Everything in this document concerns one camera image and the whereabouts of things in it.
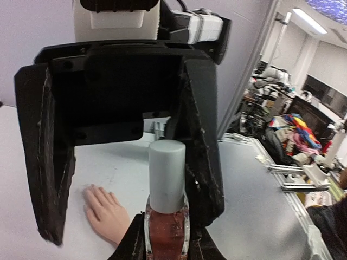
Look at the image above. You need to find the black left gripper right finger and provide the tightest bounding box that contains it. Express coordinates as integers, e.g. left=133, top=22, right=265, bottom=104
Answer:
left=188, top=220, right=226, bottom=260

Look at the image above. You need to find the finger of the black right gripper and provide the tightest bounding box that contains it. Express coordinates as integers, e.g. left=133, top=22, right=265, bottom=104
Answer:
left=14, top=64, right=76, bottom=246
left=165, top=58, right=224, bottom=228

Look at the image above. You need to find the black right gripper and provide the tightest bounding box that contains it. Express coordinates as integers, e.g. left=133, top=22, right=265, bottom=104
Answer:
left=34, top=40, right=213, bottom=146

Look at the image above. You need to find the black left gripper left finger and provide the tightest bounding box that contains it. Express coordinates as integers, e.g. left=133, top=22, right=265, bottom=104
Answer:
left=108, top=213, right=146, bottom=260

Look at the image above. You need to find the red nail polish bottle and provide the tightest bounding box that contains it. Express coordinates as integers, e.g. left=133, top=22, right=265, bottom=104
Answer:
left=144, top=139, right=190, bottom=259

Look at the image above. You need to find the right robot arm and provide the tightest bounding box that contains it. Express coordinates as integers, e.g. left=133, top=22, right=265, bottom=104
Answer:
left=14, top=1, right=232, bottom=245

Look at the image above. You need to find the mannequin hand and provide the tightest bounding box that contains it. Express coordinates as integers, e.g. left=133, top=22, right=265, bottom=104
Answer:
left=83, top=185, right=131, bottom=247

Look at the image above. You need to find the colourful clothes pile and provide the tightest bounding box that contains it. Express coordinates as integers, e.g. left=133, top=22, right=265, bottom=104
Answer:
left=267, top=113, right=323, bottom=157

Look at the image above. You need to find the ceiling light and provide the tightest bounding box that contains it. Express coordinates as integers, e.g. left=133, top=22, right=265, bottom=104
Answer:
left=292, top=8, right=327, bottom=35

